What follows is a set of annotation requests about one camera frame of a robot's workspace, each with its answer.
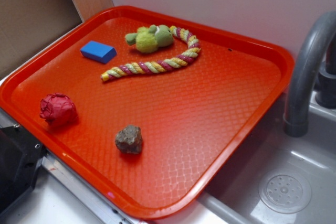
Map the red crumpled paper ball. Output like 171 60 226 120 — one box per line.
39 93 78 127

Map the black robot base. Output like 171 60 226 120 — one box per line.
1 124 45 217

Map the blue rectangular block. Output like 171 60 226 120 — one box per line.
80 41 117 64

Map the grey curved faucet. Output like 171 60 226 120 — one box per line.
283 11 335 137

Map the green plush rope toy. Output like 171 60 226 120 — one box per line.
100 25 201 82

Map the round sink drain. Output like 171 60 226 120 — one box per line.
258 169 312 214

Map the grey plastic sink basin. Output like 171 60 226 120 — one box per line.
199 97 335 223

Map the brown cardboard panel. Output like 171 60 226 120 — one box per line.
1 0 113 78

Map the brown grey rock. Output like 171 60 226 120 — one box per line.
115 125 143 154

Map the red plastic tray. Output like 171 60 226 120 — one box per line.
1 6 294 220

